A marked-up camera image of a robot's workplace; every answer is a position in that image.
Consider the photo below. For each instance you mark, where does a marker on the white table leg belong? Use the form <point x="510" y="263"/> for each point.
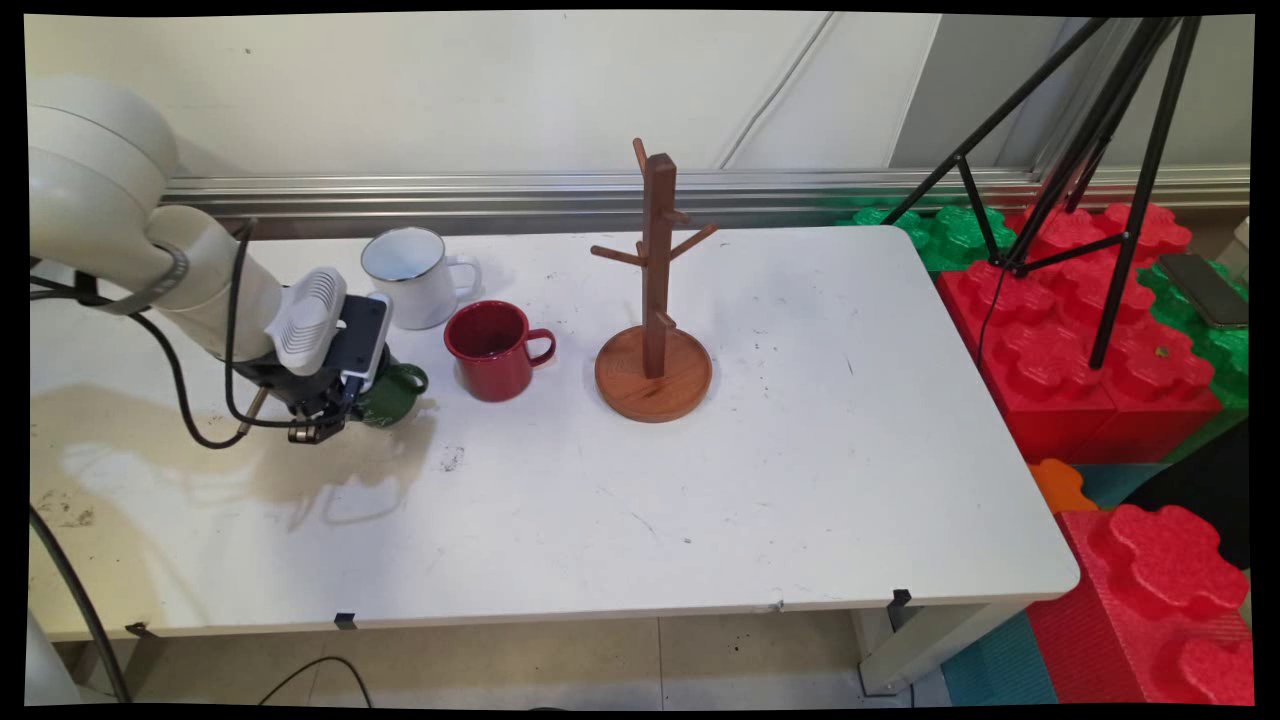
<point x="930" y="640"/>

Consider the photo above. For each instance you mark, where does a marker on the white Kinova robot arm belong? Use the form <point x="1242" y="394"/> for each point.
<point x="110" y="200"/>

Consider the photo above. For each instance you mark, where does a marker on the teal foam mat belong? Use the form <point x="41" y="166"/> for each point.
<point x="1000" y="665"/>

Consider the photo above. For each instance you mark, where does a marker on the large red foam block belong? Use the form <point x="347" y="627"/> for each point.
<point x="1070" y="340"/>

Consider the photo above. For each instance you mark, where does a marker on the black camera tripod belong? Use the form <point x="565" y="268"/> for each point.
<point x="1120" y="200"/>

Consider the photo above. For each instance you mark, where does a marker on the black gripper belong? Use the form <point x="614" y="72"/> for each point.
<point x="290" y="385"/>

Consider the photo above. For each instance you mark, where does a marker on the aluminium wall rail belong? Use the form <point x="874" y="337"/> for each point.
<point x="500" y="195"/>

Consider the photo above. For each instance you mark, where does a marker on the green foam block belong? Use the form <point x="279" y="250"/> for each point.
<point x="945" y="235"/>
<point x="1225" y="350"/>

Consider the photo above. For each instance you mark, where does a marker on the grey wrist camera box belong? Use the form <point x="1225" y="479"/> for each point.
<point x="358" y="335"/>

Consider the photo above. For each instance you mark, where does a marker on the red enamel mug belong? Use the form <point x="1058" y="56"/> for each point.
<point x="492" y="355"/>

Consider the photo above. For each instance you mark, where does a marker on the black smartphone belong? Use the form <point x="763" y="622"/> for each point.
<point x="1203" y="290"/>

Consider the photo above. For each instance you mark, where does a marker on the white vented camera mount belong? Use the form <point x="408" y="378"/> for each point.
<point x="305" y="320"/>

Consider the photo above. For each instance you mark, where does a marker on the wooden mug tree stand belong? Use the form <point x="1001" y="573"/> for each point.
<point x="655" y="360"/>

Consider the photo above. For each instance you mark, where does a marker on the teal foam panel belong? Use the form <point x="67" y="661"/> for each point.
<point x="1125" y="485"/>

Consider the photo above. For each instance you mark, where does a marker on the green enamel mug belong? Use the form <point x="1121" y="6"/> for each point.
<point x="392" y="395"/>

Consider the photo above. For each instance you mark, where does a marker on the orange foam piece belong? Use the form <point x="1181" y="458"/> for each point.
<point x="1058" y="485"/>

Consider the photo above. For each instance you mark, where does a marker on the white enamel mug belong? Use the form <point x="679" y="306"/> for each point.
<point x="408" y="285"/>

